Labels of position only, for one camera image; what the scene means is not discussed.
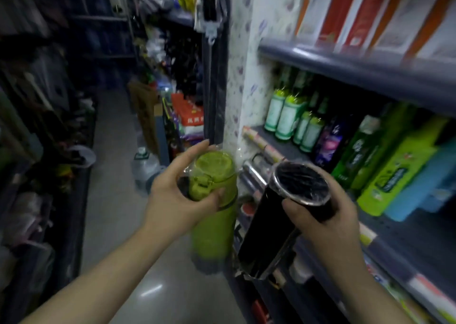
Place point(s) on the person's right hand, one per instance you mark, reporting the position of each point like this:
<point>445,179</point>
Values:
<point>335,234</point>

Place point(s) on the person's left hand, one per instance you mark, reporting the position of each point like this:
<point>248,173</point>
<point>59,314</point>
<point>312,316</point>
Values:
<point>171,206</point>

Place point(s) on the green sports bottle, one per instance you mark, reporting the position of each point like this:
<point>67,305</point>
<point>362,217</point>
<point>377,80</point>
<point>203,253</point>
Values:
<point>213,234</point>

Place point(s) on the dark blue thermos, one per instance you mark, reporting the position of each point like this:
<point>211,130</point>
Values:
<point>263,234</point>

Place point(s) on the person's left forearm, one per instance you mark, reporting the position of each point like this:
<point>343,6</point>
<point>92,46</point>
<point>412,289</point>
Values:
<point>99,284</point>

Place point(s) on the person's right forearm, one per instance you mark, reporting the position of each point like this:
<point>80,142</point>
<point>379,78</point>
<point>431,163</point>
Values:
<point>363,298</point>

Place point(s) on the clear water jug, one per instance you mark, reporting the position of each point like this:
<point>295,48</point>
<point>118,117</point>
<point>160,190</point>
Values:
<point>144,170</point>

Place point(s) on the dark tissue goods shelf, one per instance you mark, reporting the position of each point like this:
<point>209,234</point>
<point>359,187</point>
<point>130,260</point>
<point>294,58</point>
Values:
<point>75,227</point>

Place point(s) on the household goods shelf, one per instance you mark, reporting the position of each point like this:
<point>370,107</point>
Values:
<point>178,17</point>

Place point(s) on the red tape roll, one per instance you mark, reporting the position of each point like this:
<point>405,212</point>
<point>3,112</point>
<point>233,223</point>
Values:
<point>248,209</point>

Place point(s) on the lime green bottle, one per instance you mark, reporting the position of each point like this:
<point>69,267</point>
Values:
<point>392,177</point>

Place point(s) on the dark green bottle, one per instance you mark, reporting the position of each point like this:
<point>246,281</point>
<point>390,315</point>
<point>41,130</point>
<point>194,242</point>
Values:
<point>356,156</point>

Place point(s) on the purple bottle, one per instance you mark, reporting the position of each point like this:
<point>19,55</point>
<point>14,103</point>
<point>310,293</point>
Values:
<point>329,147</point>

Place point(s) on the silver foil roll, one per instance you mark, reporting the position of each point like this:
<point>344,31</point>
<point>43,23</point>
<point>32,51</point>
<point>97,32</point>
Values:
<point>256,172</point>

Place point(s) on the light blue bottle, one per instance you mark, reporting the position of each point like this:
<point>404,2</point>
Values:
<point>420,192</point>

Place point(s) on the red tissue pack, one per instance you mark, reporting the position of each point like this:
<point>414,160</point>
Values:
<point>187,111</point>

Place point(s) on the tall brown carton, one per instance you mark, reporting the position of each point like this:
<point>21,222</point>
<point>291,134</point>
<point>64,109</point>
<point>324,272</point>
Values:
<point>142,113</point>

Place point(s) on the white plastic bag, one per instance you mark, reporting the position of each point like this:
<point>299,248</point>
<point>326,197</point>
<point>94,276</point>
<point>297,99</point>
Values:
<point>83,156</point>

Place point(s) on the hanging black packaged goods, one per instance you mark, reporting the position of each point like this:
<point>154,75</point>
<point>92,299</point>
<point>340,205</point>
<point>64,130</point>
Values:
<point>210,3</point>

